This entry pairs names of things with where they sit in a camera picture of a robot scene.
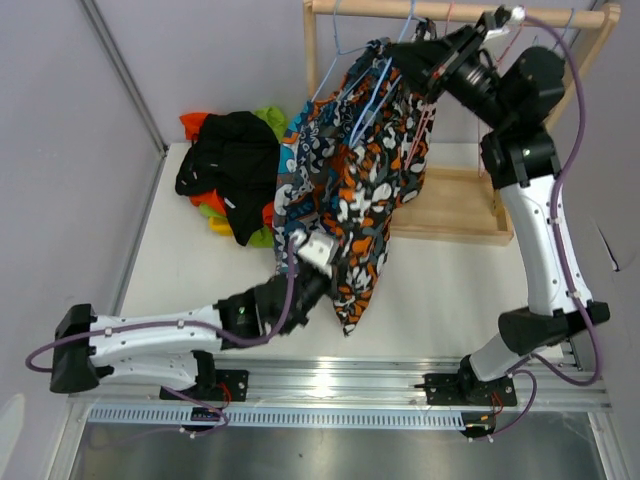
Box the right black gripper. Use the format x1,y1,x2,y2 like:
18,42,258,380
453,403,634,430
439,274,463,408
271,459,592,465
382,24,515,132

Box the orange patterned camo shorts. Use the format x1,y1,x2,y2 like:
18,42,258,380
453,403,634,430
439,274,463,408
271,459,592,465
325,39,436,335

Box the black shorts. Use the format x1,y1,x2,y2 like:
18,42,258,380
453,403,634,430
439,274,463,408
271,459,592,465
174,110,284,247

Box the green shorts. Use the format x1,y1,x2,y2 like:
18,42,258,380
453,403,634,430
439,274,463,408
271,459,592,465
190,107,287,248

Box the blue patterned shorts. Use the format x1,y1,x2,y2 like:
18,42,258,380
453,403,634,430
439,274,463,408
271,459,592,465
273,100,361,273

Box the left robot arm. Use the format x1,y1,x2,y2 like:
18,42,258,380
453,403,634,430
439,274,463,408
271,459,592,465
49,265,331,400

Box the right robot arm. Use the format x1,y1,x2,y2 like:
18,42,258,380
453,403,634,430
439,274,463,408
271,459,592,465
388,7,610,404

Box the wooden clothes rack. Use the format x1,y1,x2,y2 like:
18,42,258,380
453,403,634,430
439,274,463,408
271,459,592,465
303,1,621,246

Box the yellow plastic tray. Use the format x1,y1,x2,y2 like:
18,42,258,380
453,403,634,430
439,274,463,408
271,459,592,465
208,216,233,236

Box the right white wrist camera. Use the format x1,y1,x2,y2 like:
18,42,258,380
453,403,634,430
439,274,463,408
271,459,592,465
484,5,526,43

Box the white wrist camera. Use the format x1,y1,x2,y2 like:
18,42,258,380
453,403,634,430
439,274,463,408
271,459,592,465
290,229,338,278
484,5,526,43

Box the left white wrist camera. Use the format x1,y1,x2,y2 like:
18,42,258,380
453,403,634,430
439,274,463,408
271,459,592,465
290,229,338,278

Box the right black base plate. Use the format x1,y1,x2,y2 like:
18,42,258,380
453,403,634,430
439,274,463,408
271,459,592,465
413,373,518,407

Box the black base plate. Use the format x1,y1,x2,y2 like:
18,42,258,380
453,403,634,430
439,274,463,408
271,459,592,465
413,373,518,407
180,369,249,403

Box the aluminium mounting rail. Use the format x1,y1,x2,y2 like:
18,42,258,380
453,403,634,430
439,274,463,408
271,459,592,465
67,355,614,414

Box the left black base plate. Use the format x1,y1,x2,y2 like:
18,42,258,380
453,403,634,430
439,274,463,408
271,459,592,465
180,369,249,403

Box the slotted cable duct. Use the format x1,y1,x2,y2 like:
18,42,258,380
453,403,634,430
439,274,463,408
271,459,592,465
88,404,493,431

